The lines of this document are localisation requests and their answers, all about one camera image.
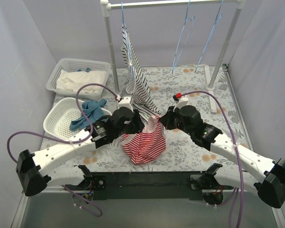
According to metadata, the white oval perforated basket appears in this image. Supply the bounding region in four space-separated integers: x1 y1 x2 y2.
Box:
43 97 112 140

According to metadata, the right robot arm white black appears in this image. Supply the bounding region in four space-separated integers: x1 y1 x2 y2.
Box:
159 105 285 209

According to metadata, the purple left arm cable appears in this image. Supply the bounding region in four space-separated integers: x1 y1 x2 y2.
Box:
7 83 121 164

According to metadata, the blue wire hanger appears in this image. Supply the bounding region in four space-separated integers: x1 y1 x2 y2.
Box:
171 0 195 74
194 0 224 73

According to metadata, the black white striped tank top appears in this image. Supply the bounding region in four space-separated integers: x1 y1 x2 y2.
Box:
121 27 161 121

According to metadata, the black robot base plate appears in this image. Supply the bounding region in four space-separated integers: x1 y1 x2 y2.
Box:
70 171 219 200

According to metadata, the white rectangular basket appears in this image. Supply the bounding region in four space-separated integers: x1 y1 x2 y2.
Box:
46 58 111 97

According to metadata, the blue garment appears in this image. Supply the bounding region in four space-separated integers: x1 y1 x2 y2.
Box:
69 99 106 131

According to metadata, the white folded cloth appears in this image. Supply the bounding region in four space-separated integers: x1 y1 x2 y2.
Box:
56 70 107 93

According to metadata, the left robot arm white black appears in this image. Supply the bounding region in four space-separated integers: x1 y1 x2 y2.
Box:
16 107 144 197

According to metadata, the blue hanger with striped top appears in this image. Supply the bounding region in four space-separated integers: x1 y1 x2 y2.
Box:
121 2 135 81

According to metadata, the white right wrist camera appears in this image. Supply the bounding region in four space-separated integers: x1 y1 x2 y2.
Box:
173 93 189 111

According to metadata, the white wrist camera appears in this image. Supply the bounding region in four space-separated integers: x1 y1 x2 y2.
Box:
173 93 189 111
117 96 133 112

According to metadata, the white clothes rack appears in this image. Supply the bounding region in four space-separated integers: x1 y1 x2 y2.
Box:
100 0 246 113

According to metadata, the red white striped tank top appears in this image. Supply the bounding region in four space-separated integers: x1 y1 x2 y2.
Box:
121 116 166 165

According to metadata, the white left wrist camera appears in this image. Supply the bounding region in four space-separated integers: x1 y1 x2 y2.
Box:
117 96 133 112

